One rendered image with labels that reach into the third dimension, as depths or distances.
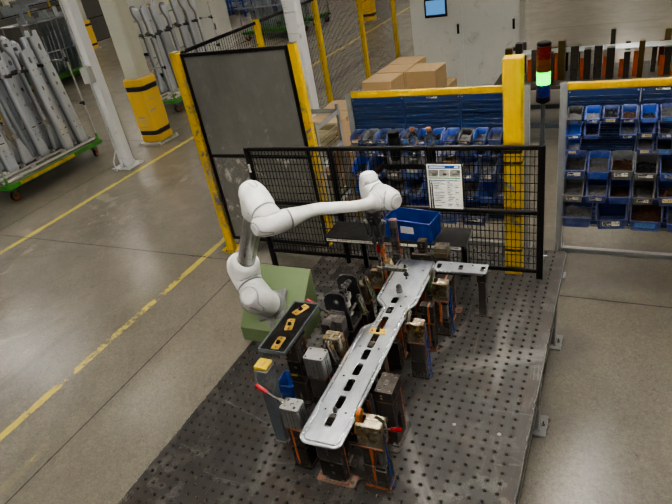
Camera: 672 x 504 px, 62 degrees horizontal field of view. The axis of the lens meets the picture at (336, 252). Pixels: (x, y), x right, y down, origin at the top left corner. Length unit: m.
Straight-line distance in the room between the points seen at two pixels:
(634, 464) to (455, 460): 1.28
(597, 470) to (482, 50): 6.88
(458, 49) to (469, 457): 7.43
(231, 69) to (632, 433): 3.92
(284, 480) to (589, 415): 1.94
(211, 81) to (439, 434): 3.63
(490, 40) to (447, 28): 0.67
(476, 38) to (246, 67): 4.95
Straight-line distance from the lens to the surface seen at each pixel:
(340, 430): 2.36
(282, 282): 3.30
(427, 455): 2.62
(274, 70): 4.81
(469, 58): 9.28
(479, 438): 2.68
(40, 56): 10.29
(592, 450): 3.61
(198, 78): 5.29
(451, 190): 3.41
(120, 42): 10.09
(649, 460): 3.63
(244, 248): 3.00
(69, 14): 9.12
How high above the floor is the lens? 2.72
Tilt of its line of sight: 30 degrees down
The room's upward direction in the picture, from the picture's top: 11 degrees counter-clockwise
